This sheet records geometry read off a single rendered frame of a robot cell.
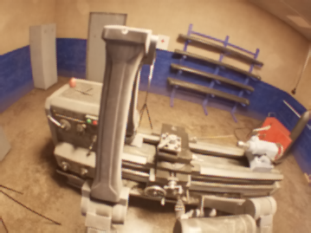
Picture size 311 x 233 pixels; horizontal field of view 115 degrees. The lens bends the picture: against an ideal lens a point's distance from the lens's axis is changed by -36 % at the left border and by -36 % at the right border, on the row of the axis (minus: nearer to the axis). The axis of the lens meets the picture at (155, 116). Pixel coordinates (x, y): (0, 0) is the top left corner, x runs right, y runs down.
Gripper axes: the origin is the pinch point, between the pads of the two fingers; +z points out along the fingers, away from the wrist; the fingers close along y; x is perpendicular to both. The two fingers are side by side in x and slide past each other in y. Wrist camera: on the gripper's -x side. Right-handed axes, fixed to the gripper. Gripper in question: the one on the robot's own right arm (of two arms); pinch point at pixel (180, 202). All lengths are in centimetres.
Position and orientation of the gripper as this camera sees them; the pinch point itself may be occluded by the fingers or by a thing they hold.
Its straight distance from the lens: 128.6
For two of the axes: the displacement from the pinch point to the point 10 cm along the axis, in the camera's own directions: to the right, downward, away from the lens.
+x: -9.8, 1.1, 1.9
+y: -1.9, -8.3, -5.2
